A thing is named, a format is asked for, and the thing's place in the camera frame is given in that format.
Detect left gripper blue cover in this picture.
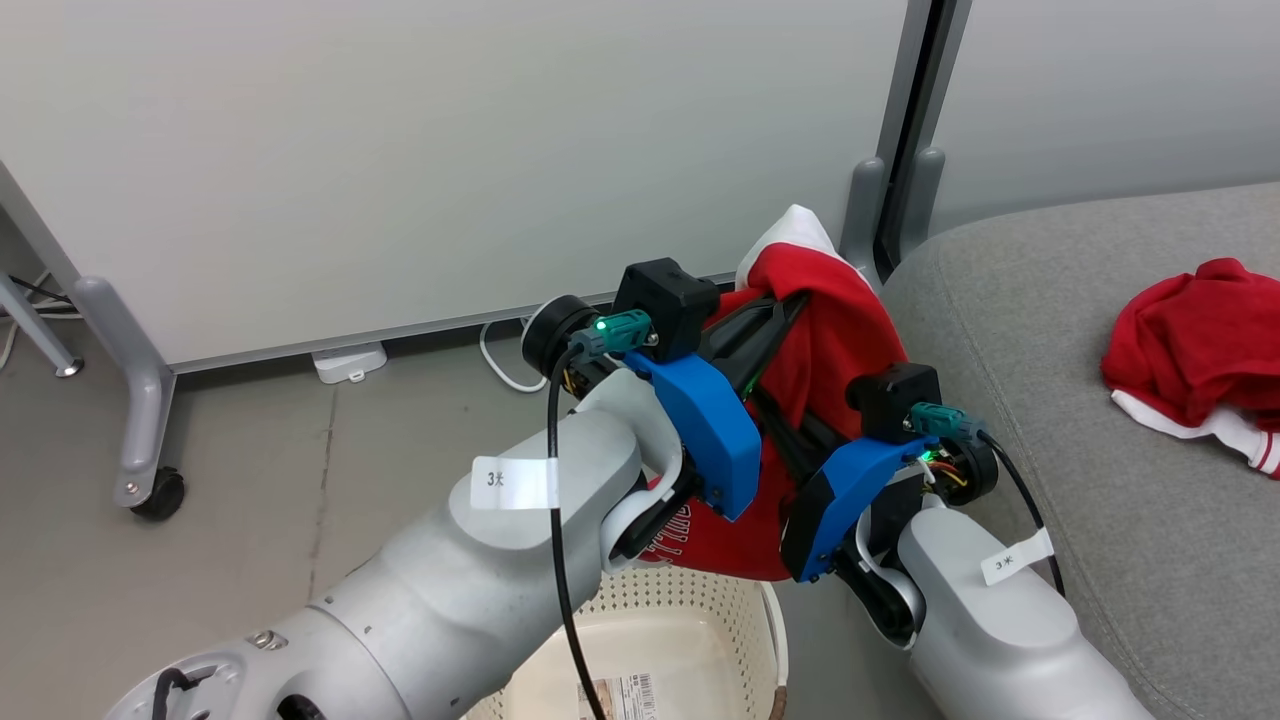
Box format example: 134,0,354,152
520,291,810,567

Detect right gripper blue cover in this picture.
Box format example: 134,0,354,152
750,388,1000,584

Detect red and white garment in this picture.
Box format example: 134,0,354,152
640,205,911,583
1100,258,1280,479

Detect grey fabric sofa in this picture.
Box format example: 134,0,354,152
880,182,1280,720

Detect grey partition wall panel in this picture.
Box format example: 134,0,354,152
930,0,1280,239

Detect cream perforated laundry basket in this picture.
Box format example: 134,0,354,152
465,565,791,720

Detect white barcode label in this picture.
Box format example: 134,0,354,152
574,671,663,720

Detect large white partition panel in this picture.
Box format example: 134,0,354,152
0,0,936,373

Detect white power strip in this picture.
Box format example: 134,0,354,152
312,342,389,386

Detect grey partition foot with caster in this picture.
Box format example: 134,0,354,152
73,275,188,522

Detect grey metal table leg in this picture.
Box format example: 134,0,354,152
0,268,85,380

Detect grey partition foot bracket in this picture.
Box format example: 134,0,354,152
840,155,889,281
903,146,947,251

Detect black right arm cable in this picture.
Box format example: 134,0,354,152
910,402,1067,599

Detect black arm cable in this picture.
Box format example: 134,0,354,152
910,402,1067,599
546,309,653,720

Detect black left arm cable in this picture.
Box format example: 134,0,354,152
546,309,653,720

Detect white looped cable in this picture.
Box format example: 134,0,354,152
478,318,551,394

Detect black floor cables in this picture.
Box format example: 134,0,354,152
4,274,79,319

